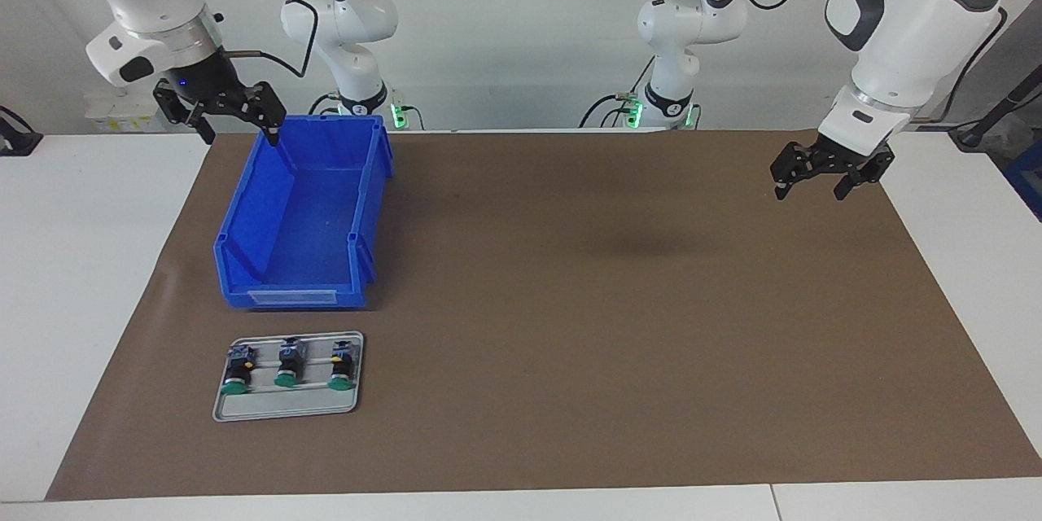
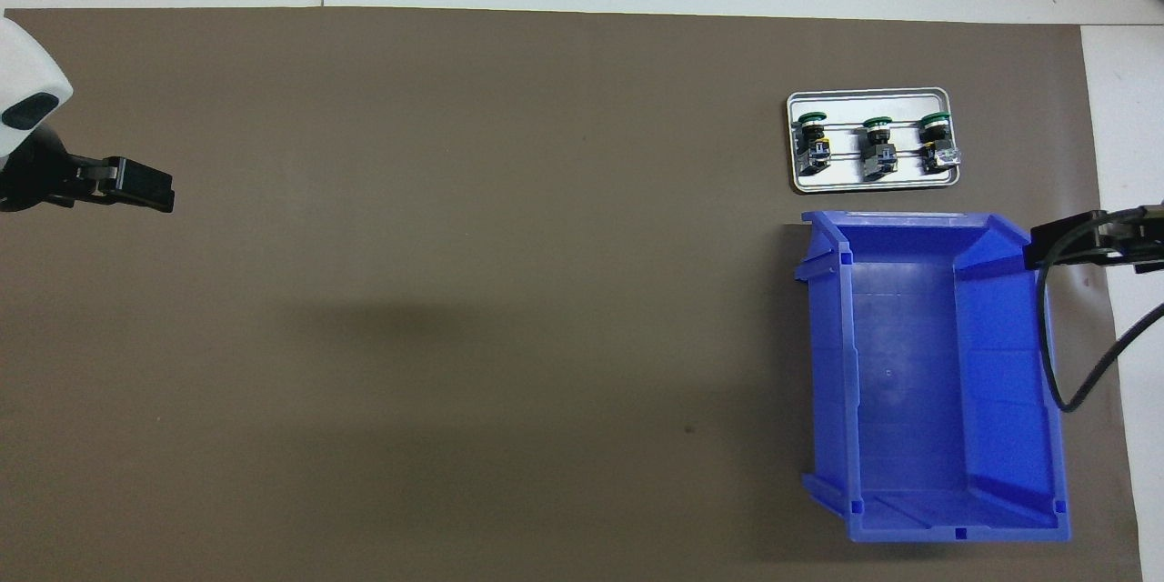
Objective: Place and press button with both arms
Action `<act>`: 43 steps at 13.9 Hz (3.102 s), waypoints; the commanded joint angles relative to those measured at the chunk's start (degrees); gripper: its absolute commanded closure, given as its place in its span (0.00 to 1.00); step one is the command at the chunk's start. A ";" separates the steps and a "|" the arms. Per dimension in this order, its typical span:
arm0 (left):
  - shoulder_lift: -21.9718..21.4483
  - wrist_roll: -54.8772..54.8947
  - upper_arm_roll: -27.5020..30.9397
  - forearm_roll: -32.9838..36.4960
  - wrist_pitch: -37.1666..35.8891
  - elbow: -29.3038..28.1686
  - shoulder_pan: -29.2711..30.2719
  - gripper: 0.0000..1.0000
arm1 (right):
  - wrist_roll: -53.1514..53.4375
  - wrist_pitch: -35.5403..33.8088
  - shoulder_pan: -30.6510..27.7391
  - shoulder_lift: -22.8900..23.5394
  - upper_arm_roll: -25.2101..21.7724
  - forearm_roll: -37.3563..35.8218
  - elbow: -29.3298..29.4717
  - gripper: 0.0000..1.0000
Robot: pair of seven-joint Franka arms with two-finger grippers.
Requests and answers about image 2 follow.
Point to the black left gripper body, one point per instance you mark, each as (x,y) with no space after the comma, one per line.
(36,177)

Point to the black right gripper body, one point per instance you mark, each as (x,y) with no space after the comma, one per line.
(1153,241)

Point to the green push button switch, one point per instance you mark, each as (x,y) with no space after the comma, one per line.
(812,145)
(879,155)

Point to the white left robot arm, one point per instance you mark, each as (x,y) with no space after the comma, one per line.
(23,64)

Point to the green button with clear block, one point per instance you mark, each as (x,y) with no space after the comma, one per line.
(935,141)

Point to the blue plastic storage bin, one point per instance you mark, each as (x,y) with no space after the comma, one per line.
(909,382)

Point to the silver metal tray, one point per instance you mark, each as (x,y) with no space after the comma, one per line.
(864,183)

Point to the brown table mat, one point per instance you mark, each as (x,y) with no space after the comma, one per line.
(455,200)

